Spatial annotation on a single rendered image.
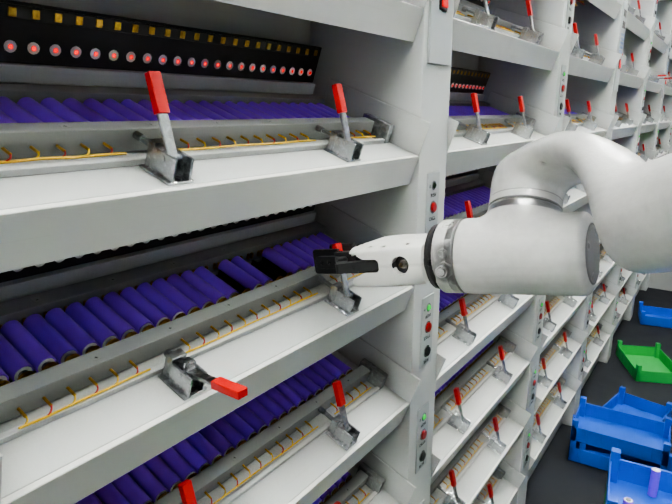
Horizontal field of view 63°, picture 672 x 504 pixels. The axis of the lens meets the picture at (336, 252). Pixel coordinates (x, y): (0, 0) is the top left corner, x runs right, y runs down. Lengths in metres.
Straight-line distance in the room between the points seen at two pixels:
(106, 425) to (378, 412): 0.49
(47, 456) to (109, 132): 0.26
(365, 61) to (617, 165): 0.47
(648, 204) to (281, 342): 0.40
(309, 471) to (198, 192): 0.42
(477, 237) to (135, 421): 0.37
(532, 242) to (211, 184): 0.31
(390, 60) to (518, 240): 0.38
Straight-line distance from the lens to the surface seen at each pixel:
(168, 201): 0.48
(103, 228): 0.46
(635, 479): 1.49
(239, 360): 0.60
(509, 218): 0.59
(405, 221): 0.85
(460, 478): 1.45
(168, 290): 0.65
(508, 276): 0.58
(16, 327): 0.59
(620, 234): 0.47
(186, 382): 0.54
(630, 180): 0.48
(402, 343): 0.91
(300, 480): 0.76
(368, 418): 0.88
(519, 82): 1.51
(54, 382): 0.52
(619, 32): 2.19
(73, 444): 0.51
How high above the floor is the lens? 1.21
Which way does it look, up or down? 14 degrees down
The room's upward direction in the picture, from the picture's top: straight up
